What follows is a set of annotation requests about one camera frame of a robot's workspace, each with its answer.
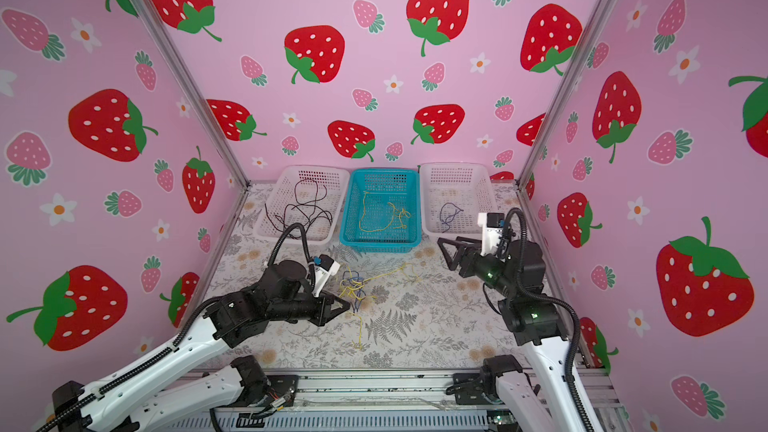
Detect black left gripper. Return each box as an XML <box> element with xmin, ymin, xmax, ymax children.
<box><xmin>272</xmin><ymin>288</ymin><xmax>354</xmax><ymax>327</ymax></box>

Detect blue cable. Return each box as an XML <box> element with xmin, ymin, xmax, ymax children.
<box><xmin>438</xmin><ymin>202</ymin><xmax>464</xmax><ymax>234</ymax></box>

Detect yellow blue black cables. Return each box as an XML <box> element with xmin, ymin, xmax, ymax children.
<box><xmin>337</xmin><ymin>262</ymin><xmax>421</xmax><ymax>350</ymax></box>

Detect long yellow cable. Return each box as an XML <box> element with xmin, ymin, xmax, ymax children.
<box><xmin>358</xmin><ymin>191</ymin><xmax>400</xmax><ymax>235</ymax></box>

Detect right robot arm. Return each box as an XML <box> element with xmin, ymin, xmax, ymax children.
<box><xmin>437</xmin><ymin>207</ymin><xmax>602</xmax><ymax>431</ymax></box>

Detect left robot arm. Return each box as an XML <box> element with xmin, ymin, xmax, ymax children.
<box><xmin>42</xmin><ymin>254</ymin><xmax>350</xmax><ymax>431</ymax></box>

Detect right white plastic basket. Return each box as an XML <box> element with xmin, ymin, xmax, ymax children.
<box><xmin>419</xmin><ymin>163</ymin><xmax>498</xmax><ymax>241</ymax></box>

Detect white plastic basket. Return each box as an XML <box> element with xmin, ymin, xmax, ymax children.
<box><xmin>419</xmin><ymin>163</ymin><xmax>498</xmax><ymax>241</ymax></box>
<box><xmin>253</xmin><ymin>165</ymin><xmax>350</xmax><ymax>246</ymax></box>

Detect teal plastic basket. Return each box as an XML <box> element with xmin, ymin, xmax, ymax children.
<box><xmin>339</xmin><ymin>168</ymin><xmax>422</xmax><ymax>253</ymax></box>

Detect left white plastic basket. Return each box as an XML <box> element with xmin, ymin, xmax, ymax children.
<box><xmin>253</xmin><ymin>165</ymin><xmax>350</xmax><ymax>246</ymax></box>

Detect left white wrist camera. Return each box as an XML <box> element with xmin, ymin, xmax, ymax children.
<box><xmin>310</xmin><ymin>254</ymin><xmax>341</xmax><ymax>297</ymax></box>

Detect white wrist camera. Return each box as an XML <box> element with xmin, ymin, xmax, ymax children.
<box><xmin>310</xmin><ymin>254</ymin><xmax>341</xmax><ymax>297</ymax></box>
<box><xmin>478</xmin><ymin>212</ymin><xmax>506</xmax><ymax>258</ymax></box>

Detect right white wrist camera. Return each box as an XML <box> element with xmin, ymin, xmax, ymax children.
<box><xmin>478</xmin><ymin>212</ymin><xmax>506</xmax><ymax>258</ymax></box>

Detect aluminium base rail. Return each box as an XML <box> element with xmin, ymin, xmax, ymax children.
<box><xmin>143</xmin><ymin>368</ymin><xmax>625</xmax><ymax>432</ymax></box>

